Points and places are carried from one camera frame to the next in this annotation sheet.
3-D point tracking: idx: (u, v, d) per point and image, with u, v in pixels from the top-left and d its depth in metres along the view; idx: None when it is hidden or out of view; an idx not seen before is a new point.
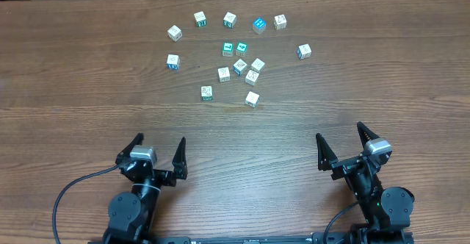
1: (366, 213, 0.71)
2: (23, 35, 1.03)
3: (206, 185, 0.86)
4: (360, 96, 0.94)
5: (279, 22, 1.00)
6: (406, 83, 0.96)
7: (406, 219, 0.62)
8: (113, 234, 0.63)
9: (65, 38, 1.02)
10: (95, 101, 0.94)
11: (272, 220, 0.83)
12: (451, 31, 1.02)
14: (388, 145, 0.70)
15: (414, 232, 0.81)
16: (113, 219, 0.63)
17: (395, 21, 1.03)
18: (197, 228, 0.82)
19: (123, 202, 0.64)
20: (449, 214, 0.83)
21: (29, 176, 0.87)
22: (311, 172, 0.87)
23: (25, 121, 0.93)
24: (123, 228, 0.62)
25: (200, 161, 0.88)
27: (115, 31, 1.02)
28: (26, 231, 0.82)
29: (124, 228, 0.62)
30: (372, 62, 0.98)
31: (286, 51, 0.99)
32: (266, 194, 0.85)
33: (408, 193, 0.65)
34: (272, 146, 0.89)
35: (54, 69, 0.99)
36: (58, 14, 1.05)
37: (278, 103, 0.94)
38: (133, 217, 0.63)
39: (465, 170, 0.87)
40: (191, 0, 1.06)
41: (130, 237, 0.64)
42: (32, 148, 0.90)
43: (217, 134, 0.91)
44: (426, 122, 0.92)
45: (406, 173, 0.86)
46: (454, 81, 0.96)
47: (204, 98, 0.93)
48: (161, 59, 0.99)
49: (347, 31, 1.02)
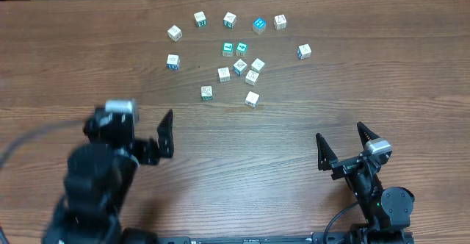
1: (365, 213, 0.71)
2: (23, 35, 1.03)
3: (206, 185, 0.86)
4: (360, 96, 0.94)
5: (279, 22, 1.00)
6: (406, 82, 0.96)
7: (406, 219, 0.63)
8: (74, 188, 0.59)
9: (65, 38, 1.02)
10: (95, 101, 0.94)
11: (272, 220, 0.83)
12: (451, 31, 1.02)
14: (388, 145, 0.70)
15: (414, 232, 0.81)
16: (75, 170, 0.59)
17: (395, 21, 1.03)
18: (196, 228, 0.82)
19: (90, 153, 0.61)
20: (449, 213, 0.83)
21: (29, 176, 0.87)
22: (311, 172, 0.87)
23: (26, 121, 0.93)
24: (84, 178, 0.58)
25: (200, 161, 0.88)
27: (115, 31, 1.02)
28: (26, 231, 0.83)
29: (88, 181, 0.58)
30: (372, 62, 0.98)
31: (286, 51, 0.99)
32: (266, 194, 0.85)
33: (408, 193, 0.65)
34: (272, 146, 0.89)
35: (55, 69, 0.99)
36: (58, 14, 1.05)
37: (278, 102, 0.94)
38: (100, 167, 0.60)
39: (465, 170, 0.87)
40: (191, 0, 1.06)
41: (92, 195, 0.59)
42: (32, 148, 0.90)
43: (217, 133, 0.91)
44: (426, 122, 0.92)
45: (406, 173, 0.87)
46: (455, 81, 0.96)
47: (204, 98, 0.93)
48: (161, 59, 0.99)
49: (347, 31, 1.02)
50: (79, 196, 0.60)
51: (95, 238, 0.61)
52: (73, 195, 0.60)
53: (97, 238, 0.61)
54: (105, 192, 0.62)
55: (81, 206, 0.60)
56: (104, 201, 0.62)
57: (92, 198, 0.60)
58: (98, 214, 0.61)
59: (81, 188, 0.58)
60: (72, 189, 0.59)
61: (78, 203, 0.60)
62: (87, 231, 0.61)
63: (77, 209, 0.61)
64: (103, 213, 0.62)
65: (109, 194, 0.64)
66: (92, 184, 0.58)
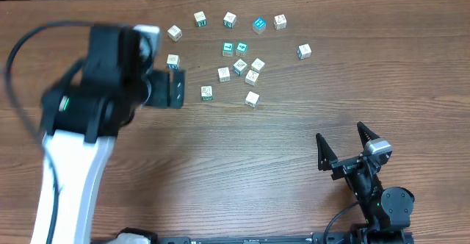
1: (366, 213, 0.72)
2: (23, 36, 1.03)
3: (206, 185, 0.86)
4: (360, 96, 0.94)
5: (279, 22, 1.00)
6: (406, 82, 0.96)
7: (406, 219, 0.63)
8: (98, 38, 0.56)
9: (65, 38, 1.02)
10: None
11: (272, 220, 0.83)
12: (451, 30, 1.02)
14: (388, 145, 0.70)
15: (413, 232, 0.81)
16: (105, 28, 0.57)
17: (395, 21, 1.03)
18: (196, 228, 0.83)
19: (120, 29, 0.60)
20: (449, 213, 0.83)
21: (29, 176, 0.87)
22: (311, 172, 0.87)
23: (26, 121, 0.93)
24: (112, 28, 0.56)
25: (200, 161, 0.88)
27: None
28: (26, 231, 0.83)
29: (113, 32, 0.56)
30: (372, 62, 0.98)
31: (286, 51, 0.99)
32: (266, 194, 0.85)
33: (409, 193, 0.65)
34: (272, 146, 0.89)
35: (55, 69, 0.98)
36: (58, 14, 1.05)
37: (278, 102, 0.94)
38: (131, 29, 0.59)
39: (465, 170, 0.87)
40: (191, 0, 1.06)
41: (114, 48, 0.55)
42: (32, 148, 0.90)
43: (217, 133, 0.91)
44: (426, 122, 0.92)
45: (406, 173, 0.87)
46: (455, 81, 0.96)
47: (204, 98, 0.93)
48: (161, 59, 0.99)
49: (347, 31, 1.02)
50: (100, 52, 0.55)
51: (98, 98, 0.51)
52: (93, 49, 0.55)
53: (102, 103, 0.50)
54: (131, 67, 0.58)
55: (101, 62, 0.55)
56: (123, 68, 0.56)
57: (115, 54, 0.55)
58: (113, 80, 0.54)
59: (106, 39, 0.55)
60: (96, 42, 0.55)
61: (98, 62, 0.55)
62: (90, 92, 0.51)
63: (91, 70, 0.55)
64: (117, 81, 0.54)
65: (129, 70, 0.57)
66: (122, 39, 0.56)
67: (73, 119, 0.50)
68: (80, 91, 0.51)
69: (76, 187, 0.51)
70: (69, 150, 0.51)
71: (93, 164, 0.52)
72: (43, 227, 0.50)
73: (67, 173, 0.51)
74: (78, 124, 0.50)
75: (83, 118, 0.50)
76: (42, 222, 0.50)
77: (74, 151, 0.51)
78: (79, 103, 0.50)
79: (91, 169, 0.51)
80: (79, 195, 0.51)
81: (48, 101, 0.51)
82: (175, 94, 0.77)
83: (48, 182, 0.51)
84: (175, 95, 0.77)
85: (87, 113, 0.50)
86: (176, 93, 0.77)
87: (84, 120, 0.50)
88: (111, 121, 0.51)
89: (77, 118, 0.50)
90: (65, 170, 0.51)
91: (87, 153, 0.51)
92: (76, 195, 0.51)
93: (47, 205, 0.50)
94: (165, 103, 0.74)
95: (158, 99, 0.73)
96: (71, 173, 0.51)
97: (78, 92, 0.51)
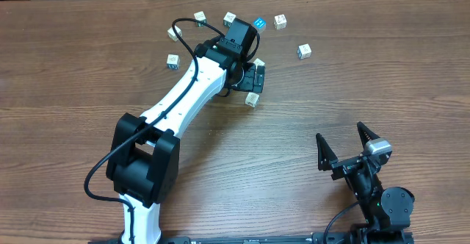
1: (366, 213, 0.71)
2: (23, 35, 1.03)
3: (207, 185, 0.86)
4: (360, 96, 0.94)
5: (279, 22, 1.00)
6: (406, 82, 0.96)
7: (406, 219, 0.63)
8: (236, 25, 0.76)
9: (65, 37, 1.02)
10: (95, 101, 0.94)
11: (272, 220, 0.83)
12: (452, 30, 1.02)
14: (388, 145, 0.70)
15: (413, 232, 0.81)
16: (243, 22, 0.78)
17: (395, 21, 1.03)
18: (196, 228, 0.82)
19: None
20: (449, 213, 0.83)
21: (29, 176, 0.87)
22: (311, 172, 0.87)
23: (26, 121, 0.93)
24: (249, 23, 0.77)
25: (201, 161, 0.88)
27: (115, 31, 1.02)
28: (26, 231, 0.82)
29: (247, 27, 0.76)
30: (373, 62, 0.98)
31: (286, 51, 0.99)
32: (266, 194, 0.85)
33: (409, 193, 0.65)
34: (272, 146, 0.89)
35: (54, 69, 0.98)
36: (59, 14, 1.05)
37: (278, 102, 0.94)
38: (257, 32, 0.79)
39: (465, 170, 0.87)
40: (191, 0, 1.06)
41: (244, 37, 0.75)
42: (32, 148, 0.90)
43: (218, 134, 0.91)
44: (425, 122, 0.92)
45: (406, 173, 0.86)
46: (455, 81, 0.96)
47: None
48: (161, 59, 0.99)
49: (347, 31, 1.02)
50: (234, 33, 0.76)
51: (228, 56, 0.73)
52: (230, 31, 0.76)
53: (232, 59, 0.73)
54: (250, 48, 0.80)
55: (233, 39, 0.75)
56: (247, 44, 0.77)
57: (242, 40, 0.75)
58: (237, 49, 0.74)
59: (242, 25, 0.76)
60: (233, 27, 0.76)
61: (231, 38, 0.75)
62: (225, 52, 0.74)
63: (225, 42, 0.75)
64: (240, 52, 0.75)
65: (245, 53, 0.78)
66: (252, 29, 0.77)
67: (213, 57, 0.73)
68: (222, 45, 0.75)
69: (203, 84, 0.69)
70: (208, 64, 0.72)
71: (217, 80, 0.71)
72: (174, 95, 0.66)
73: (204, 75, 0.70)
74: (216, 60, 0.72)
75: (220, 59, 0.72)
76: (174, 93, 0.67)
77: (211, 65, 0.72)
78: (220, 54, 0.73)
79: (215, 81, 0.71)
80: (203, 90, 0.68)
81: (203, 43, 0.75)
82: (256, 81, 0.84)
83: (190, 75, 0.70)
84: (258, 82, 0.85)
85: (224, 56, 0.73)
86: (258, 81, 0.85)
87: (220, 60, 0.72)
88: (233, 73, 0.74)
89: (217, 57, 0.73)
90: (202, 73, 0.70)
91: (218, 71, 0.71)
92: (200, 87, 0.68)
93: (182, 85, 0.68)
94: (251, 86, 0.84)
95: (246, 83, 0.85)
96: (207, 76, 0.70)
97: (221, 45, 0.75)
